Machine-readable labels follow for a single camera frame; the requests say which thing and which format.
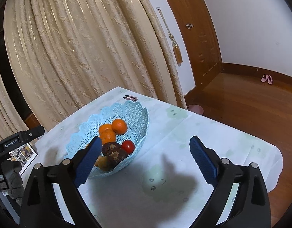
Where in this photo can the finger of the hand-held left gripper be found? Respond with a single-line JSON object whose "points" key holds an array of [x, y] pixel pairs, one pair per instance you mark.
{"points": [[34, 133]]}

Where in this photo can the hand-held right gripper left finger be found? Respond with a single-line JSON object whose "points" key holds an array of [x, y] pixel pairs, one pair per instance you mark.
{"points": [[89, 161]]}

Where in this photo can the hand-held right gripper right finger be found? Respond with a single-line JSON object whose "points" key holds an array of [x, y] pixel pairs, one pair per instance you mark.
{"points": [[203, 161]]}

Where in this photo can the dark brown round fruit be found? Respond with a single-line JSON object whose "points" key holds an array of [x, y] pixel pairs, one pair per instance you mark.
{"points": [[116, 156], [110, 147]]}

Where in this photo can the orange tangerine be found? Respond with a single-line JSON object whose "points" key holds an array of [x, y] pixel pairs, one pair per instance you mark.
{"points": [[102, 162], [119, 125], [105, 128], [108, 137]]}

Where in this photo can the red round tomato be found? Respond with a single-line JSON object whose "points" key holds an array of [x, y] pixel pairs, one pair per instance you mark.
{"points": [[128, 146]]}

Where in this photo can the light blue plastic basket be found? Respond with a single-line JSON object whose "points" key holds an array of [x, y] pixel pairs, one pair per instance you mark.
{"points": [[134, 114]]}

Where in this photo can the person's left hand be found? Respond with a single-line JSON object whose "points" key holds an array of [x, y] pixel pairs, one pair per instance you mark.
{"points": [[14, 180]]}

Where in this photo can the wooden cabinet behind curtains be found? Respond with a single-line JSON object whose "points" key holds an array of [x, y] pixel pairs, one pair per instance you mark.
{"points": [[33, 121]]}

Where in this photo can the photo collage poster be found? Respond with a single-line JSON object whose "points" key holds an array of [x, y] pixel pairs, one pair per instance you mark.
{"points": [[23, 154]]}

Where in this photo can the narrow beige curtain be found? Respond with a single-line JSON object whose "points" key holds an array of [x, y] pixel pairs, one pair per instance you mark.
{"points": [[6, 114]]}

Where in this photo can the pale green printed tablecloth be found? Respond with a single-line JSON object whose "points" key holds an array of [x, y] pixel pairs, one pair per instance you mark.
{"points": [[179, 133]]}

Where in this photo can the pink round object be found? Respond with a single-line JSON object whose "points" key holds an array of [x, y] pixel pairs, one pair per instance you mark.
{"points": [[195, 109]]}

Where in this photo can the small dark packet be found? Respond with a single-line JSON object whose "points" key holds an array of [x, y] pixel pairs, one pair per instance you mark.
{"points": [[130, 97]]}

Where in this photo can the wide beige curtain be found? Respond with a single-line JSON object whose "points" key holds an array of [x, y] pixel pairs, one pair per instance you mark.
{"points": [[89, 52]]}

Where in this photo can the small pink slipper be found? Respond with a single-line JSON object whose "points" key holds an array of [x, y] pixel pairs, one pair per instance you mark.
{"points": [[264, 78], [270, 79]]}

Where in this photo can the wooden door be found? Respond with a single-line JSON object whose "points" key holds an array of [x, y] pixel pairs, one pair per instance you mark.
{"points": [[195, 52]]}

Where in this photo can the gold curtain tassel tieback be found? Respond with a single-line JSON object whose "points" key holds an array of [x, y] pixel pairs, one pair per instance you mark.
{"points": [[176, 49]]}

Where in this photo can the metal door knob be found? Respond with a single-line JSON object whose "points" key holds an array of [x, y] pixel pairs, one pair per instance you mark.
{"points": [[190, 26]]}

